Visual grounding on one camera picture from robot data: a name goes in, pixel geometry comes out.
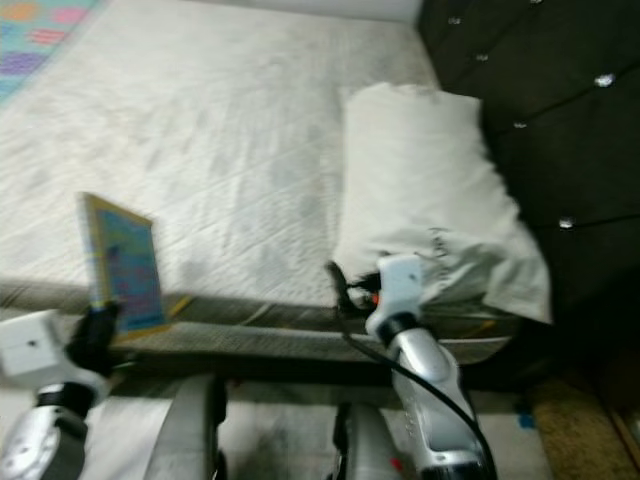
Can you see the beige printed pillow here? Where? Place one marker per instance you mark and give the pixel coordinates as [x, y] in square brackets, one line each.
[425, 180]

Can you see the grey quilted mattress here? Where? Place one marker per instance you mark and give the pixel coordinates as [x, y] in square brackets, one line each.
[210, 150]

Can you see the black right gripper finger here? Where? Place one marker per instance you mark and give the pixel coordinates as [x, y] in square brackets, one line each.
[337, 286]

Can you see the grey robot right leg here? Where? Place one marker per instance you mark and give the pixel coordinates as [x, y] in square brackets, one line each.
[365, 450]

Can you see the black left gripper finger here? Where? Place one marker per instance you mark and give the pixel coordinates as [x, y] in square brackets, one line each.
[107, 325]
[80, 345]

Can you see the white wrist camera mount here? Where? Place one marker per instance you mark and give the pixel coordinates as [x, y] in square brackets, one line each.
[400, 290]
[40, 350]

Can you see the colourful children's book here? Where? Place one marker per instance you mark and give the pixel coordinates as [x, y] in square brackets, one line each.
[125, 265]

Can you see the black tufted headboard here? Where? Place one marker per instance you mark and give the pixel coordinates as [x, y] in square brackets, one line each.
[560, 80]

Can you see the teal patterned blanket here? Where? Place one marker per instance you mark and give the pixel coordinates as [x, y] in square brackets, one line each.
[40, 40]

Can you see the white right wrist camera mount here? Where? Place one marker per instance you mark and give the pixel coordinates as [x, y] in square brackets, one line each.
[400, 290]

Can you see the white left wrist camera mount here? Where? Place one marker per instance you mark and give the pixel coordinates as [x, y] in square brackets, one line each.
[40, 350]

